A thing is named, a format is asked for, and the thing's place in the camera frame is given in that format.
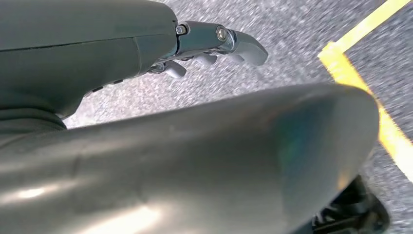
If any yellow floor tape square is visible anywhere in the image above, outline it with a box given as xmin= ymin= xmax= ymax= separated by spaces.
xmin=318 ymin=0 xmax=413 ymax=182

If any black robot left leg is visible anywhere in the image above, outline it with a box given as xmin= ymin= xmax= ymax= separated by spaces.
xmin=312 ymin=175 xmax=390 ymax=234

